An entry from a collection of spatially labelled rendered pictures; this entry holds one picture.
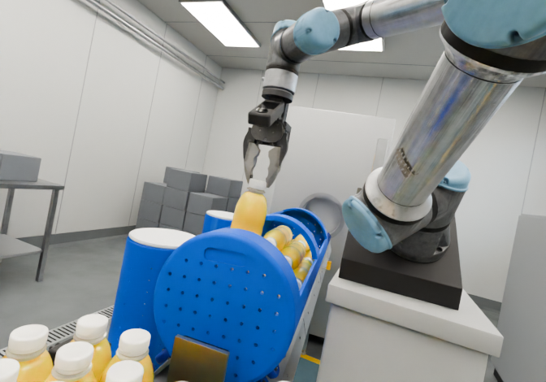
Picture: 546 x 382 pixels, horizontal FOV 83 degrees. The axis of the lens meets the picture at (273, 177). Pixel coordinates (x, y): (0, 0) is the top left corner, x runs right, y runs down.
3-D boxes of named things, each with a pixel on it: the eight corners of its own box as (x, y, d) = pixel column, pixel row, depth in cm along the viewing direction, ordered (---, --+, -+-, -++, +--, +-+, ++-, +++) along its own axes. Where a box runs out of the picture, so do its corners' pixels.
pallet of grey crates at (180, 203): (229, 256, 479) (244, 181, 479) (201, 267, 404) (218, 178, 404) (167, 237, 521) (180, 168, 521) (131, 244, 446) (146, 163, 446)
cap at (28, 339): (0, 346, 38) (2, 332, 38) (35, 334, 42) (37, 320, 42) (18, 359, 36) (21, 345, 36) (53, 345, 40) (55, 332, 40)
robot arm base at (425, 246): (444, 219, 79) (457, 191, 73) (451, 269, 68) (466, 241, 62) (383, 208, 83) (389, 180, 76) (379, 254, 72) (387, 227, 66)
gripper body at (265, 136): (288, 151, 74) (297, 102, 74) (280, 146, 66) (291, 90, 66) (257, 146, 76) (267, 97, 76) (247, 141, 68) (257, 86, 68)
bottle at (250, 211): (235, 276, 64) (257, 189, 63) (214, 263, 68) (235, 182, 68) (257, 273, 69) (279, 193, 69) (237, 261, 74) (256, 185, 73)
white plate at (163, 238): (212, 238, 134) (212, 241, 134) (157, 224, 140) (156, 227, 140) (179, 251, 107) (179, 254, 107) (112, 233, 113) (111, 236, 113)
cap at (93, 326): (74, 327, 45) (76, 314, 45) (104, 323, 47) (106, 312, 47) (75, 341, 41) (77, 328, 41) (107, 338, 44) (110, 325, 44)
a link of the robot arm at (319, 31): (350, -3, 57) (318, 19, 67) (300, 7, 54) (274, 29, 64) (360, 40, 59) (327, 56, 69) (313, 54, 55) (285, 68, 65)
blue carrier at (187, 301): (323, 275, 138) (331, 211, 139) (284, 409, 54) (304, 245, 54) (263, 263, 145) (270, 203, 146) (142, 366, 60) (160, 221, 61)
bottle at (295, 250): (308, 243, 107) (299, 253, 89) (304, 262, 107) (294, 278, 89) (288, 238, 109) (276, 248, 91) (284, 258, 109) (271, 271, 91)
